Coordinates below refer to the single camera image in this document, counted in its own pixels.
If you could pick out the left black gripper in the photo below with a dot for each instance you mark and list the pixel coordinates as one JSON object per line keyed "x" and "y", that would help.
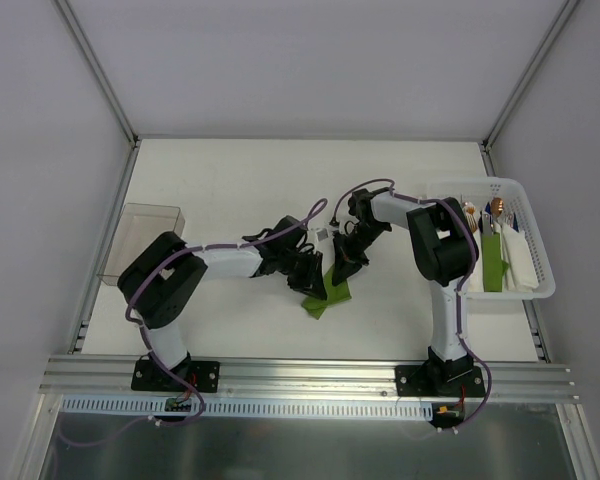
{"x": 303, "y": 273}

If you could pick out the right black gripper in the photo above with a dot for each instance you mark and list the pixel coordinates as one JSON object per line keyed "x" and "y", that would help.
{"x": 349, "y": 254}

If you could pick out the green paper napkin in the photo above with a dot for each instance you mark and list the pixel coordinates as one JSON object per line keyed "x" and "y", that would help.
{"x": 315, "y": 308}

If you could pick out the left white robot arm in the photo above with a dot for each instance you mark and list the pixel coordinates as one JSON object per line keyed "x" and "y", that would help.
{"x": 159, "y": 283}

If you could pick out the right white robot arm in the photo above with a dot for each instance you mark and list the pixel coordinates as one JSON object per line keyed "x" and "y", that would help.
{"x": 445, "y": 254}

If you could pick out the white rolled napkin middle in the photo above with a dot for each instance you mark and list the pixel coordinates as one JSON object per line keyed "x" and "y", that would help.
{"x": 472, "y": 216}

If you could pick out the white rolled napkin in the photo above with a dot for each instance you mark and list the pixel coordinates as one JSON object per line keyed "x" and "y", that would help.
{"x": 472, "y": 216}
{"x": 520, "y": 275}

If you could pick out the green rolled napkin in basket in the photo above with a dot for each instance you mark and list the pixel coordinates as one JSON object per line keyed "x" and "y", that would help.
{"x": 494, "y": 267}

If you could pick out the white rolled napkin right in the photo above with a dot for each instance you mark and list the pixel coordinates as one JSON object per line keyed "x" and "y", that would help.
{"x": 520, "y": 275}

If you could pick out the white plastic basket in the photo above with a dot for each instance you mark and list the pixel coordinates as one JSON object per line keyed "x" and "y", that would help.
{"x": 517, "y": 214}

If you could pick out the copper spoon in basket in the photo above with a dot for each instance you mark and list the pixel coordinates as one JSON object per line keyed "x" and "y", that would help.
{"x": 496, "y": 208}

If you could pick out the clear plastic utensil box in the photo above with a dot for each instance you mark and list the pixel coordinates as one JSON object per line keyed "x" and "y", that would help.
{"x": 138, "y": 226}

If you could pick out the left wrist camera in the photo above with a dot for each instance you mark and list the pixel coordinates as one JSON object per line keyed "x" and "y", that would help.
{"x": 318, "y": 235}

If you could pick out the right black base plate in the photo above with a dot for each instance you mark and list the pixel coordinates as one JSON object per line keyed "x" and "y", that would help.
{"x": 426, "y": 380}

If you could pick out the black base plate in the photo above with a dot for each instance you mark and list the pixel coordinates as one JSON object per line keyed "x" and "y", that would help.
{"x": 426, "y": 380}
{"x": 149, "y": 377}

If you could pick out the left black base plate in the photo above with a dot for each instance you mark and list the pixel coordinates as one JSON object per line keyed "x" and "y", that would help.
{"x": 149, "y": 377}

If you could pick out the white slotted cable duct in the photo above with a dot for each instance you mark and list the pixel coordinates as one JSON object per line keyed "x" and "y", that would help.
{"x": 249, "y": 408}

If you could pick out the aluminium rail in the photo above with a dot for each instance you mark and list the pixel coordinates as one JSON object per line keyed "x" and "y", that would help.
{"x": 512, "y": 382}

